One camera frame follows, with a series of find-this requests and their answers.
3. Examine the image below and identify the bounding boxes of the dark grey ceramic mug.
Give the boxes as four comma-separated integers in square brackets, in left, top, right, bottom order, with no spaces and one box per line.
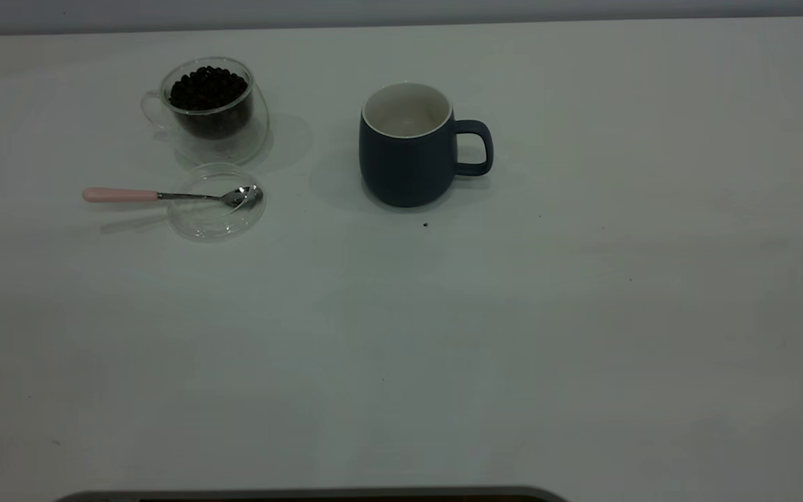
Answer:
[358,82,494,208]

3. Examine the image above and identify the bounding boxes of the pink handled metal spoon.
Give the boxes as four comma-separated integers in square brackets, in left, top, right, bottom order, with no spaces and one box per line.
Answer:
[82,185,264,208]

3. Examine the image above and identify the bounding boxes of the dark coffee beans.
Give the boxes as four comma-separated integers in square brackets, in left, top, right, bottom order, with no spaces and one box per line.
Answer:
[168,66,252,139]

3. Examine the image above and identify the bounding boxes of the round clear glass dish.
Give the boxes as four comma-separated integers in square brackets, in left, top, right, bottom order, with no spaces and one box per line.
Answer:
[167,162,266,243]

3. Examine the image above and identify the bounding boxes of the clear double wall glass cup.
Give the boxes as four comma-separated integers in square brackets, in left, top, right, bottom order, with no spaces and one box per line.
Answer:
[140,57,270,167]

